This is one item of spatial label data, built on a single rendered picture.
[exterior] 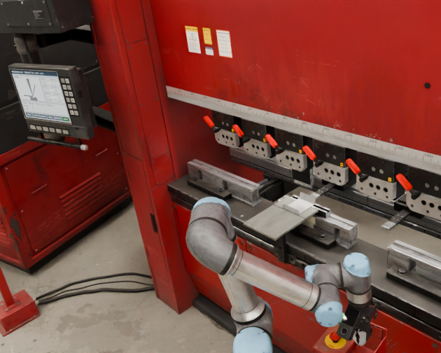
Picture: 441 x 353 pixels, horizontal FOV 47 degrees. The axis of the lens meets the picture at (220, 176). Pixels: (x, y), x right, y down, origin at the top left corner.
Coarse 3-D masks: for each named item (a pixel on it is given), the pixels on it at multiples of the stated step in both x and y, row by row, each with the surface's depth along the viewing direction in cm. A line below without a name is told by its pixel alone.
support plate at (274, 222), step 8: (280, 200) 224; (288, 200) 223; (272, 208) 219; (280, 208) 218; (312, 208) 215; (256, 216) 215; (264, 216) 214; (272, 216) 213; (280, 216) 213; (288, 216) 212; (296, 216) 211; (304, 216) 210; (248, 224) 211; (256, 224) 210; (264, 224) 209; (272, 224) 208; (280, 224) 208; (288, 224) 207; (296, 224) 206; (264, 232) 204; (272, 232) 204; (280, 232) 203
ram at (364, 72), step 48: (192, 0) 217; (240, 0) 196; (288, 0) 178; (336, 0) 163; (384, 0) 151; (432, 0) 140; (240, 48) 207; (288, 48) 187; (336, 48) 171; (384, 48) 157; (432, 48) 146; (240, 96) 219; (288, 96) 197; (336, 96) 179; (384, 96) 164; (432, 96) 152; (336, 144) 188; (432, 144) 158
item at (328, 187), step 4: (324, 180) 233; (324, 184) 234; (328, 184) 230; (332, 184) 229; (336, 184) 228; (344, 184) 225; (348, 184) 227; (352, 184) 230; (324, 188) 227; (328, 188) 227; (336, 188) 229; (340, 188) 227; (344, 188) 226; (316, 192) 225; (320, 192) 225; (324, 192) 224; (316, 196) 222; (320, 196) 223
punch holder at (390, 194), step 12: (360, 156) 181; (372, 156) 177; (360, 168) 184; (372, 168) 180; (384, 168) 176; (396, 168) 174; (372, 180) 181; (384, 180) 178; (396, 180) 176; (360, 192) 188; (372, 192) 183; (384, 192) 179; (396, 192) 179
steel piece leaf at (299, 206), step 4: (296, 200) 222; (300, 200) 221; (304, 200) 221; (292, 204) 220; (296, 204) 219; (300, 204) 219; (304, 204) 218; (308, 204) 218; (312, 204) 218; (284, 208) 218; (288, 208) 215; (292, 208) 214; (296, 208) 216; (300, 208) 216; (304, 208) 216; (308, 208) 215; (296, 212) 213; (300, 212) 213
